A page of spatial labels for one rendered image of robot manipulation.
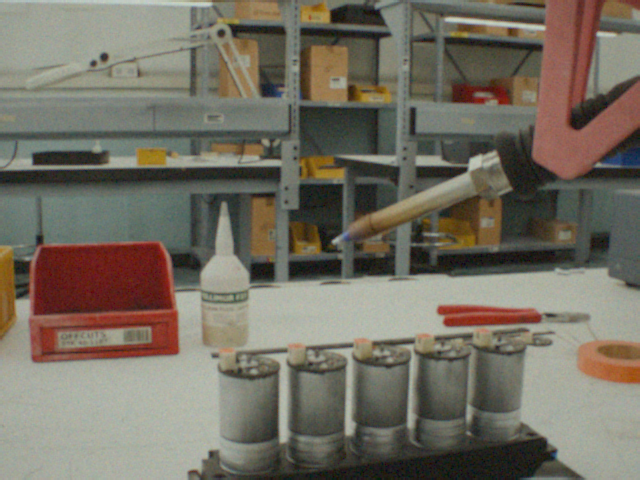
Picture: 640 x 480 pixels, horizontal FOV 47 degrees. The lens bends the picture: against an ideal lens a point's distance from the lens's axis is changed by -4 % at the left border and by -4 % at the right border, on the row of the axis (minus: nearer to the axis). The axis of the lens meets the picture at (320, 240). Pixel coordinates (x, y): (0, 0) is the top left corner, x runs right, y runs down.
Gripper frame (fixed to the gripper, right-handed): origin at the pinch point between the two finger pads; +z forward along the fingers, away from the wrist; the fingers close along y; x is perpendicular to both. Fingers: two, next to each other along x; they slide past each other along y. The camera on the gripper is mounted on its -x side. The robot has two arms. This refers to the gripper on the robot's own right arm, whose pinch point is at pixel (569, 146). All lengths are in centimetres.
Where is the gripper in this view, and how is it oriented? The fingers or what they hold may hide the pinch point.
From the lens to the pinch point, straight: 26.0
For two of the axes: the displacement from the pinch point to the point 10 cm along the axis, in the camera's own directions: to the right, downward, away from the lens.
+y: -4.7, 1.3, -8.8
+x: 7.8, 5.3, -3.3
